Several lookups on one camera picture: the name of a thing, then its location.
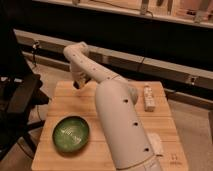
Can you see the black eraser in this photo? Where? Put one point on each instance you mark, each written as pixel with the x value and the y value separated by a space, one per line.
pixel 78 85

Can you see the white sponge block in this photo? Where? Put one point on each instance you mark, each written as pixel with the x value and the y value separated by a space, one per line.
pixel 156 143

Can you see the white tube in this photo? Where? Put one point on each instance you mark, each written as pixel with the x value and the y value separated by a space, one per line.
pixel 149 102

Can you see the black chair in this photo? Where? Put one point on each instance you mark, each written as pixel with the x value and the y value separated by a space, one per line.
pixel 20 91

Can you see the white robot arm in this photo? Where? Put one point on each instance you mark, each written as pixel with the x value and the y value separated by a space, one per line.
pixel 115 100

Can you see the green bowl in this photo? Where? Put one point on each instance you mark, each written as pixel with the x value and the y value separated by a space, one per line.
pixel 70 134

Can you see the wooden board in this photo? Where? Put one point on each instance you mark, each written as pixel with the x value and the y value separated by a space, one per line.
pixel 68 101

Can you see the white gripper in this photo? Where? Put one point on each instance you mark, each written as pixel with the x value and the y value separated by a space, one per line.
pixel 81 79

